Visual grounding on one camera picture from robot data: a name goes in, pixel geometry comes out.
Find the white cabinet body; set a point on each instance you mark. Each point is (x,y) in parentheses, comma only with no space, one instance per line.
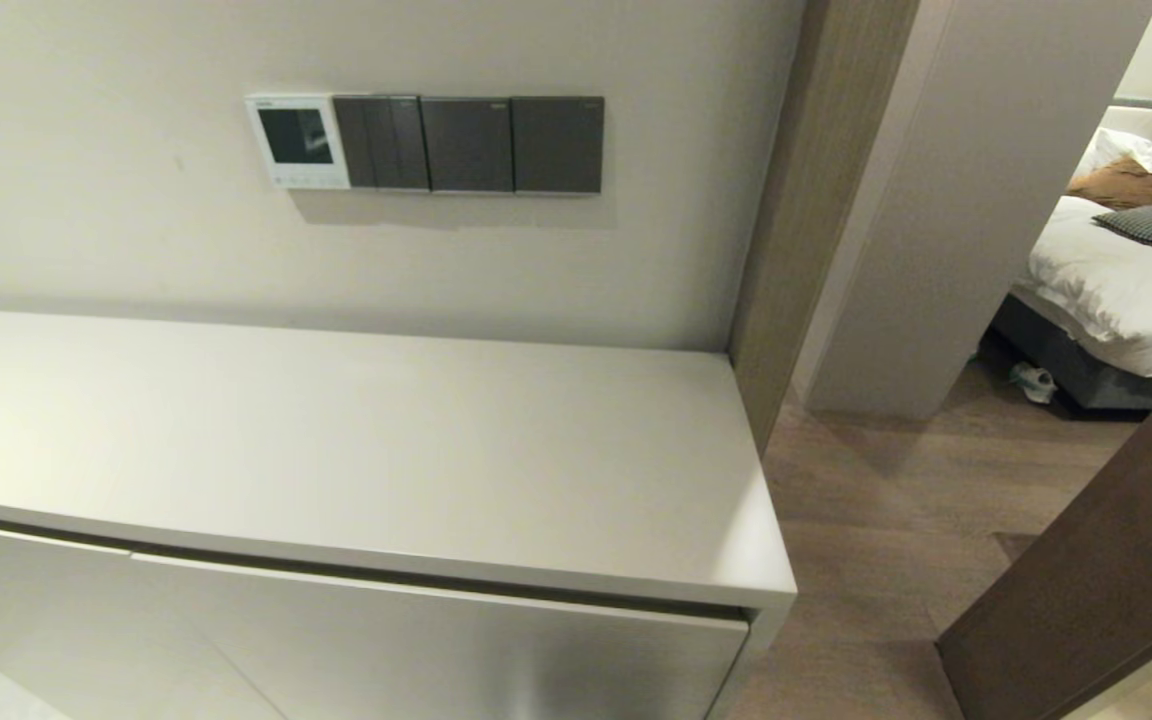
(336,440)

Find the white wall thermostat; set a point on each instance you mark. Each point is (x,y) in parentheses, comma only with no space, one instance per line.
(296,135)

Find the wooden door frame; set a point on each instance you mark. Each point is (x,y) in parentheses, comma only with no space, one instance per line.
(816,200)

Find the brown cushion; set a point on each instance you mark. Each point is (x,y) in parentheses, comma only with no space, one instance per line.
(1126,185)

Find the white shoe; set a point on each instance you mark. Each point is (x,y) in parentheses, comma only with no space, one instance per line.
(1034,382)

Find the wide white cabinet door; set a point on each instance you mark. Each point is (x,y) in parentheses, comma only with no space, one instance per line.
(436,660)

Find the narrow white cabinet door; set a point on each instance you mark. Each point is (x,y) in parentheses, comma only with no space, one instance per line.
(36,620)

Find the dark grey single rocker switch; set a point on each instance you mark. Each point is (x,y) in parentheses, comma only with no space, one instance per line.
(556,145)
(466,145)

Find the dark grey triple rocker switch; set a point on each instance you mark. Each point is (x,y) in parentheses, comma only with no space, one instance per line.
(381,142)

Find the white pillow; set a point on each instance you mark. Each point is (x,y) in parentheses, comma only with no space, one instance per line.
(1126,145)

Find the white bed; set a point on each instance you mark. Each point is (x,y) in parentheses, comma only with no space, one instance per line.
(1116,290)

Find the dark grey bed base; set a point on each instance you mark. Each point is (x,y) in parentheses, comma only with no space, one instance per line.
(1086,375)

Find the dark brown wooden door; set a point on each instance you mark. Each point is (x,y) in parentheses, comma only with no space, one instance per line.
(1086,600)

